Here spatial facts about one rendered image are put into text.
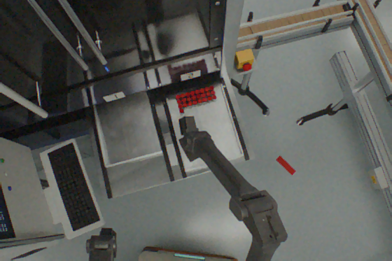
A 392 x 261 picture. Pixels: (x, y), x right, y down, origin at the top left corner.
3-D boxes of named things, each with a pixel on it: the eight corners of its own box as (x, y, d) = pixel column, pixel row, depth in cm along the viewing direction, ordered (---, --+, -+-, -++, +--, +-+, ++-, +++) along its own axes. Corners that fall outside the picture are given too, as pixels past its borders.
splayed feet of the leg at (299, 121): (294, 117, 241) (299, 113, 228) (353, 100, 243) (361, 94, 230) (297, 128, 239) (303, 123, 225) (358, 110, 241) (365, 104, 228)
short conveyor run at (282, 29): (225, 62, 163) (227, 47, 148) (216, 36, 168) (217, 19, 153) (348, 31, 167) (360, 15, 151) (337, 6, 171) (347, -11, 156)
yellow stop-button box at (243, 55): (232, 55, 152) (234, 48, 145) (247, 52, 152) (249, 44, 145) (237, 70, 150) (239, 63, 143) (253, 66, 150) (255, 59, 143)
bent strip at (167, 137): (164, 136, 150) (162, 133, 145) (170, 134, 150) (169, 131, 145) (171, 166, 146) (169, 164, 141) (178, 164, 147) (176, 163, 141)
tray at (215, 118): (167, 100, 155) (166, 97, 152) (221, 86, 156) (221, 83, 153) (185, 171, 146) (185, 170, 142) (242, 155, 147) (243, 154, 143)
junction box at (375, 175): (366, 171, 184) (374, 168, 175) (374, 168, 184) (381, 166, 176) (373, 190, 181) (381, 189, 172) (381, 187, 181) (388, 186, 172)
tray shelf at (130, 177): (85, 102, 158) (83, 101, 156) (223, 64, 161) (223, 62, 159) (104, 200, 145) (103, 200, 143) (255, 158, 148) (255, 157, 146)
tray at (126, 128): (92, 98, 157) (90, 96, 153) (145, 83, 158) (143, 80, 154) (106, 167, 147) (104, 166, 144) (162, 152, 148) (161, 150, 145)
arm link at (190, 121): (187, 145, 112) (211, 142, 115) (181, 112, 115) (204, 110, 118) (176, 151, 123) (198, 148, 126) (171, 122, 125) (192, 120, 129)
